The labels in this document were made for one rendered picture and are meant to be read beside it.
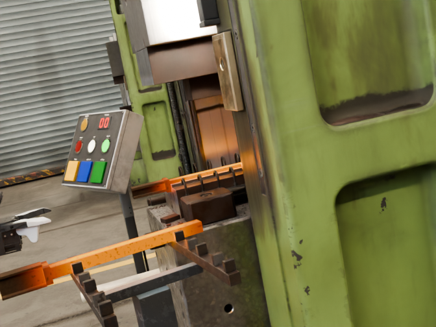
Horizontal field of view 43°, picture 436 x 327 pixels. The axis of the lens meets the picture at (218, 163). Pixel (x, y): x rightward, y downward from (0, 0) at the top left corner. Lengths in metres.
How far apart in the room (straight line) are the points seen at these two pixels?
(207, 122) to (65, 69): 7.76
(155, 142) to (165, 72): 5.02
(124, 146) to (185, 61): 0.56
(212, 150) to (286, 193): 0.66
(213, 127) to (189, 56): 0.36
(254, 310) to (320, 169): 0.47
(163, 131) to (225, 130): 4.70
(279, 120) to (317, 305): 0.39
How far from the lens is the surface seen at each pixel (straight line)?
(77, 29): 9.50
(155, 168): 6.43
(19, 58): 9.45
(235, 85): 1.22
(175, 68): 1.45
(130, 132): 1.94
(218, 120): 1.75
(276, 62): 1.10
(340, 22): 1.23
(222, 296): 1.42
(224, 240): 1.38
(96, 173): 1.96
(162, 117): 6.43
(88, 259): 1.12
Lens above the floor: 1.29
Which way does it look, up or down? 10 degrees down
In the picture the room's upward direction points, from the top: 11 degrees counter-clockwise
